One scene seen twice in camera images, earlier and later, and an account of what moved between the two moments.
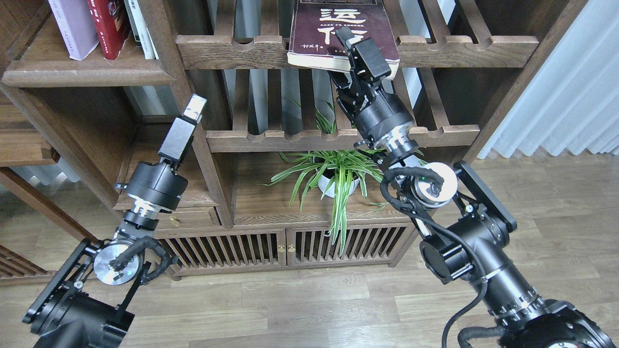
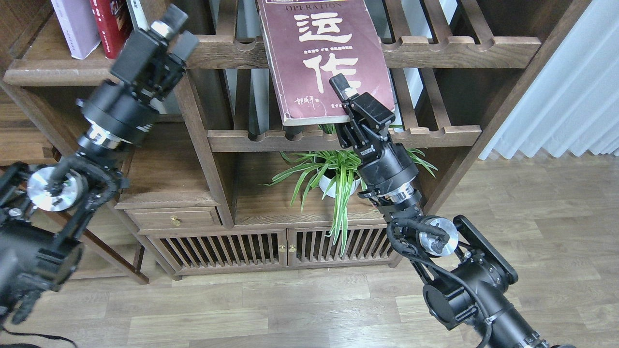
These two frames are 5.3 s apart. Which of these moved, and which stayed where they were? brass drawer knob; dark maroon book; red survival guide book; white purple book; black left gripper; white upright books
Moved: dark maroon book; black left gripper
Stayed: red survival guide book; white purple book; white upright books; brass drawer knob
